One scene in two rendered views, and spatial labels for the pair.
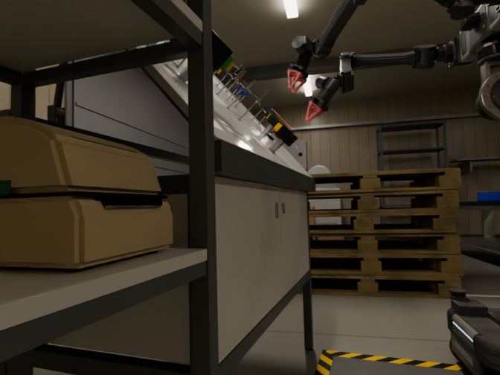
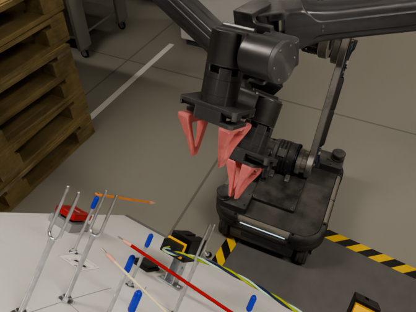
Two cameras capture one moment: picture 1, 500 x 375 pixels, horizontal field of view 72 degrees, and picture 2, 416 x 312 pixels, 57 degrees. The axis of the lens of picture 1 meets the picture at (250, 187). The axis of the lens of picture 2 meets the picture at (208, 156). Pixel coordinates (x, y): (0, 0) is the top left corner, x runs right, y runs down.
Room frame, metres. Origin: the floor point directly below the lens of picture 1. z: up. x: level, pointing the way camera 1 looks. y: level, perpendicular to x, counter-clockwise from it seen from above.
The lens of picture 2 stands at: (1.44, 0.23, 1.69)
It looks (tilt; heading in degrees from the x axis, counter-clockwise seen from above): 44 degrees down; 282
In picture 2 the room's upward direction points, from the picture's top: straight up
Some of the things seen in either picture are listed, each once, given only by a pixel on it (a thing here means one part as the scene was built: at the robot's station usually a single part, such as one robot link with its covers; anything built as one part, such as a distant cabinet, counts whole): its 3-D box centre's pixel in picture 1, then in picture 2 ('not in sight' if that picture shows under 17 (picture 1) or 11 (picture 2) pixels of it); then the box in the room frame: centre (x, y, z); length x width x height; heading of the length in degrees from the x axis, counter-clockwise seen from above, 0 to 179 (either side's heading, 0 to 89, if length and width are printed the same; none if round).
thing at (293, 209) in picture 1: (295, 235); not in sight; (1.50, -0.19, 0.60); 0.55 x 0.03 x 0.39; 160
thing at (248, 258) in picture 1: (253, 252); not in sight; (0.99, -0.01, 0.60); 0.55 x 0.02 x 0.39; 160
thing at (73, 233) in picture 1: (50, 193); not in sight; (0.52, 0.30, 0.76); 0.30 x 0.21 x 0.20; 74
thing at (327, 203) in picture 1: (322, 203); not in sight; (6.83, -1.44, 0.75); 0.74 x 0.63 x 1.51; 77
